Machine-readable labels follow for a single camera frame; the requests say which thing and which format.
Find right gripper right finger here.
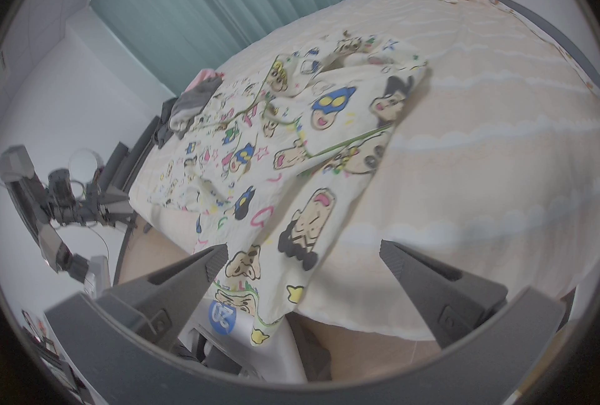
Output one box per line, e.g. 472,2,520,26
380,239,509,350

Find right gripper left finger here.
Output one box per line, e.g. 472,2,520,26
101,244,229,350

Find white printed pyjama top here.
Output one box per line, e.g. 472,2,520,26
147,31,429,348

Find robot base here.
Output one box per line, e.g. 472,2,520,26
84,255,331,385

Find bed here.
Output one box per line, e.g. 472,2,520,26
115,0,600,362

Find black chest of drawers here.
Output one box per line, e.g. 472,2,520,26
101,115,162,207

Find black garment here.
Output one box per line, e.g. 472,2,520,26
157,99,181,146

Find grey garment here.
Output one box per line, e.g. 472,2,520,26
169,77,223,132

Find pink garment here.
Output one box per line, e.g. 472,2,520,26
185,68,225,95

